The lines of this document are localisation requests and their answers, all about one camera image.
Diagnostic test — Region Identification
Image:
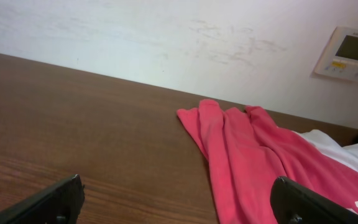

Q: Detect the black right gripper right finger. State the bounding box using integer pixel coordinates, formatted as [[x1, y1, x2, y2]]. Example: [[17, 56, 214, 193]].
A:
[[270, 176, 358, 224]]

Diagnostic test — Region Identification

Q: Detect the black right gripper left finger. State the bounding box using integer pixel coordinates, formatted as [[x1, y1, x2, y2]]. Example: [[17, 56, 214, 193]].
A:
[[0, 174, 85, 224]]

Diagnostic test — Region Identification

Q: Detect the red orange soccer t-shirt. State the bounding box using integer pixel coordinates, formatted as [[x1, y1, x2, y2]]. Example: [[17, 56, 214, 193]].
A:
[[177, 100, 358, 223]]

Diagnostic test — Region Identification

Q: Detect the white printed t-shirt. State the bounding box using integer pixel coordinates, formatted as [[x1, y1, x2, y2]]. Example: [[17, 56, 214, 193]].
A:
[[296, 129, 358, 172]]

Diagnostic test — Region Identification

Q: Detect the white wall control panel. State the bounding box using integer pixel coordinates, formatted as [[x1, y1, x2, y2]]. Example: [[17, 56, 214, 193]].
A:
[[314, 27, 358, 82]]

